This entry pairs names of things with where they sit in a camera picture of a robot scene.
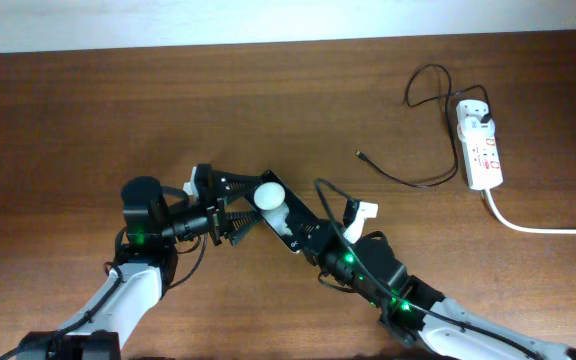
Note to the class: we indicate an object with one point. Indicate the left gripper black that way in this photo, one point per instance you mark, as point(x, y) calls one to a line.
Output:
point(219, 216)

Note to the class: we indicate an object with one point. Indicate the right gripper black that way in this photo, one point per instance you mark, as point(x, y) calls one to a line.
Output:
point(326, 235)

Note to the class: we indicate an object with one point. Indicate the black smartphone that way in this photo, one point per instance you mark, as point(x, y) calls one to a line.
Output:
point(283, 211)

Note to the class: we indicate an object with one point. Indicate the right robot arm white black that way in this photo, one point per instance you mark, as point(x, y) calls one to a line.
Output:
point(412, 311)

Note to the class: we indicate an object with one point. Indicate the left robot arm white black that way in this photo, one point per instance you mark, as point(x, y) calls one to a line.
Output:
point(145, 260)

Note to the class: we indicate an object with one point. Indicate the white USB charger adapter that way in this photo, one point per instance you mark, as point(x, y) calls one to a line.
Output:
point(474, 120)

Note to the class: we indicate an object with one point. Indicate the white power strip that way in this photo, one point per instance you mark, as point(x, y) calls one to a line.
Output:
point(482, 162)

